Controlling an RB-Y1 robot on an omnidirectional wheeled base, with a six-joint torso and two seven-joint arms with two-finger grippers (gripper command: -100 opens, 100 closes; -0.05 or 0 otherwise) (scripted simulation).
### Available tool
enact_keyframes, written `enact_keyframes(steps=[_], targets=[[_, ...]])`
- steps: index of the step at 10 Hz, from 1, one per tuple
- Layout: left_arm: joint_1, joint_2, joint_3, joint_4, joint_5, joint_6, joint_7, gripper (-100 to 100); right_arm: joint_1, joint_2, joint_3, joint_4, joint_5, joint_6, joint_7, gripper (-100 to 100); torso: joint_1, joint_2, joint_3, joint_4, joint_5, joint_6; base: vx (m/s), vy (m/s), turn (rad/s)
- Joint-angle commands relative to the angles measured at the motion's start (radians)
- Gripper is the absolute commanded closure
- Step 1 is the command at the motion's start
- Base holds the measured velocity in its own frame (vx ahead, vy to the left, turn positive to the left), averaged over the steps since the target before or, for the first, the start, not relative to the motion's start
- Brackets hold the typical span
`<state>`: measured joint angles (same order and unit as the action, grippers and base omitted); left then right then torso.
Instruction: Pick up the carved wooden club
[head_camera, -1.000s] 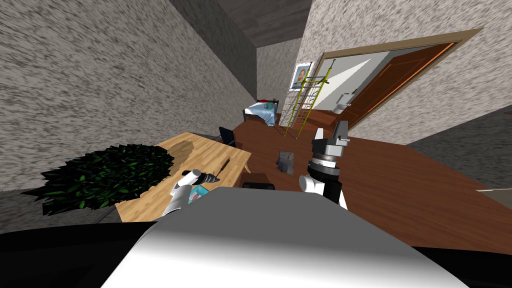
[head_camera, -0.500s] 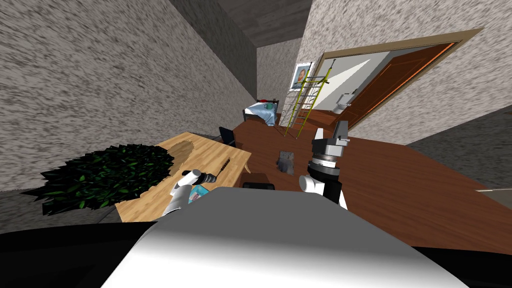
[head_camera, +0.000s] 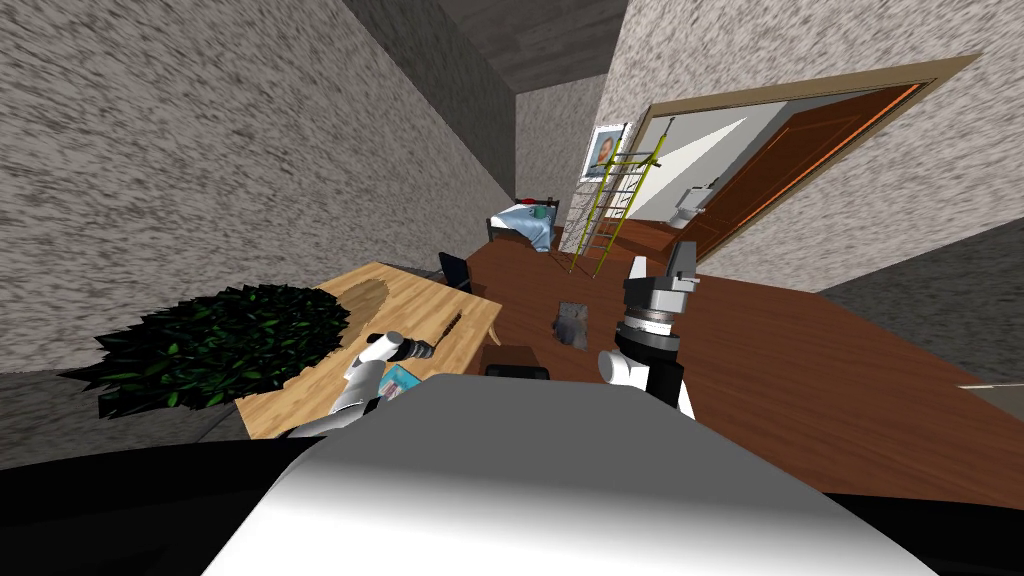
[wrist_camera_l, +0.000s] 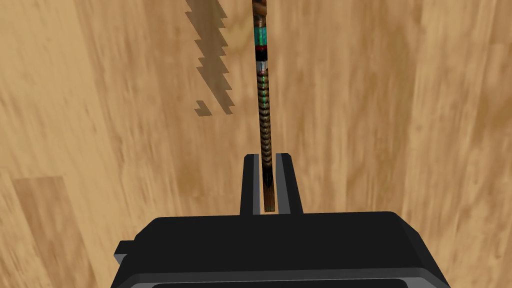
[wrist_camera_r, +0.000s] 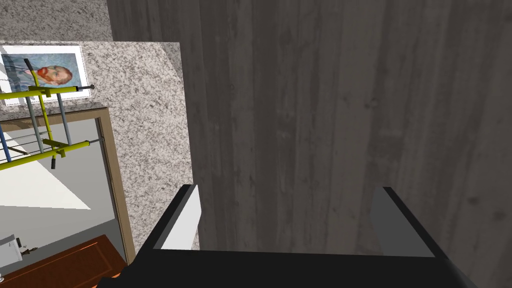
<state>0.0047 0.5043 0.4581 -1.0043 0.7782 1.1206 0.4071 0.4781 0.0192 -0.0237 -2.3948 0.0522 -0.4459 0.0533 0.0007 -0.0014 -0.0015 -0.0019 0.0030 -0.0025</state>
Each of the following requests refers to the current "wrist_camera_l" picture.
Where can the thin brown patterned stick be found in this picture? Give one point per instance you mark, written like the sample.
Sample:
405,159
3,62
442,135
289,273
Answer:
264,112

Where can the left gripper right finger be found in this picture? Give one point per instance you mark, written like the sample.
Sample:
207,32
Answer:
287,188

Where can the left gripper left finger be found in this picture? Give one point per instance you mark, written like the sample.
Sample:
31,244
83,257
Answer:
250,188

